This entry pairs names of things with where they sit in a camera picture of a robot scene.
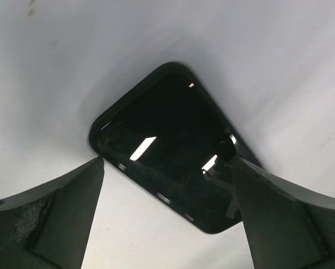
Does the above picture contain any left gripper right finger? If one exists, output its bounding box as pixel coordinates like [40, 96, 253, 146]
[232, 157, 335, 268]

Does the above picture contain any blue phone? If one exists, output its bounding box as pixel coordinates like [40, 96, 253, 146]
[89, 62, 260, 234]

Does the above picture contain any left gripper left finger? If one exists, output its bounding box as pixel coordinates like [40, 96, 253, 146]
[0, 157, 104, 268]

